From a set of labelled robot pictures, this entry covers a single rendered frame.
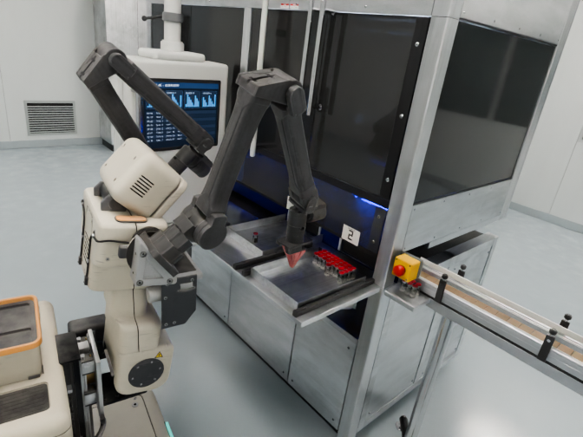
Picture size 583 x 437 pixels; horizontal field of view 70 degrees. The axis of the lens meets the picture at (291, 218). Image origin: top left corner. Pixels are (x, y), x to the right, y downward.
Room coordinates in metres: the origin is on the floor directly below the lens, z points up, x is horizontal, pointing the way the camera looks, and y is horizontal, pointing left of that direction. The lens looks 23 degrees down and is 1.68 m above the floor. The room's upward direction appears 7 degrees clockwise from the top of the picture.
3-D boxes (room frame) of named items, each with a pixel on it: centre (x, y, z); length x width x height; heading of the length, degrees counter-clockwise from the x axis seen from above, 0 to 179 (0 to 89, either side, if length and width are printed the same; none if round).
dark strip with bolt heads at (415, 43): (1.41, -0.31, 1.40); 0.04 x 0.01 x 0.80; 44
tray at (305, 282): (1.35, -0.09, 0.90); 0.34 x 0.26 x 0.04; 133
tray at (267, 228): (1.67, 0.06, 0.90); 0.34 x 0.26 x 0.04; 134
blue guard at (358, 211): (2.10, 0.34, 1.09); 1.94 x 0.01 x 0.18; 44
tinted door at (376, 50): (1.56, -0.19, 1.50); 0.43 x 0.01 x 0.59; 44
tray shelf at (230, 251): (1.50, 0.00, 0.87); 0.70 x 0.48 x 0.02; 44
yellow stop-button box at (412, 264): (1.33, -0.43, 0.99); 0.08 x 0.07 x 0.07; 134
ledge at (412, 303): (1.35, -0.47, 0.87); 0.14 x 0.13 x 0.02; 134
